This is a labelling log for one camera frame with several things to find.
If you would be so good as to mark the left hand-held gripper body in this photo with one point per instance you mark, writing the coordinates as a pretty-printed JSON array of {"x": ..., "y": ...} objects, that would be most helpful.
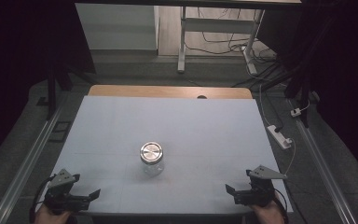
[{"x": 60, "y": 199}]

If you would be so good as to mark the black metal stand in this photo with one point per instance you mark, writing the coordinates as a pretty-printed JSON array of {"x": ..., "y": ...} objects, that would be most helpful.
[
  {"x": 52, "y": 90},
  {"x": 295, "y": 84}
]

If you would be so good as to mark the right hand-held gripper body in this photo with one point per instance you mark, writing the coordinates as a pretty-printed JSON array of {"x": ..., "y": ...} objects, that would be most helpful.
[{"x": 256, "y": 196}]

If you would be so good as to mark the metal floor rail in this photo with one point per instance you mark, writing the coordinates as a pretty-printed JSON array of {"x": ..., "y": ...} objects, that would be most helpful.
[
  {"x": 323, "y": 168},
  {"x": 28, "y": 165}
]

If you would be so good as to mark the small white adapter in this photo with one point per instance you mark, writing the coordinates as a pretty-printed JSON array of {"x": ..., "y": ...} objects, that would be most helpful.
[{"x": 296, "y": 112}]

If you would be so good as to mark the white table mat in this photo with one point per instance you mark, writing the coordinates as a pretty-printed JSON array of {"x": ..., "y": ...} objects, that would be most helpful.
[{"x": 180, "y": 124}]

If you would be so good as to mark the clear glass jar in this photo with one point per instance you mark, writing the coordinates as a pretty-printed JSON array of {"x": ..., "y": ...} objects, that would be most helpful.
[{"x": 152, "y": 165}]

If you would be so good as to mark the white power strip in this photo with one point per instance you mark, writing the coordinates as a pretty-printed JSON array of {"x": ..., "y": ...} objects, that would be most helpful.
[{"x": 279, "y": 136}]

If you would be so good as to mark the silver metal jar lid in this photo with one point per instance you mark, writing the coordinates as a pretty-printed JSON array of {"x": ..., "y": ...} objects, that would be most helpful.
[{"x": 151, "y": 152}]

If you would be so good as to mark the white desk frame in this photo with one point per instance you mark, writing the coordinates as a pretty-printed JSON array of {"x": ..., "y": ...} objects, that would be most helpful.
[{"x": 217, "y": 25}]

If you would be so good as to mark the person's right hand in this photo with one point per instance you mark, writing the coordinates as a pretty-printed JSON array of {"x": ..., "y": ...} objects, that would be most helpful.
[{"x": 268, "y": 214}]

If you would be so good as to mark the person's left hand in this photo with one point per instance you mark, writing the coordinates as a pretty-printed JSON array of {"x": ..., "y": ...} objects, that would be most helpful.
[{"x": 48, "y": 217}]

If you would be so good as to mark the wooden table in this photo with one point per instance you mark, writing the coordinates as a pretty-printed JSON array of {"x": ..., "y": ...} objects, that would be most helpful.
[{"x": 155, "y": 91}]

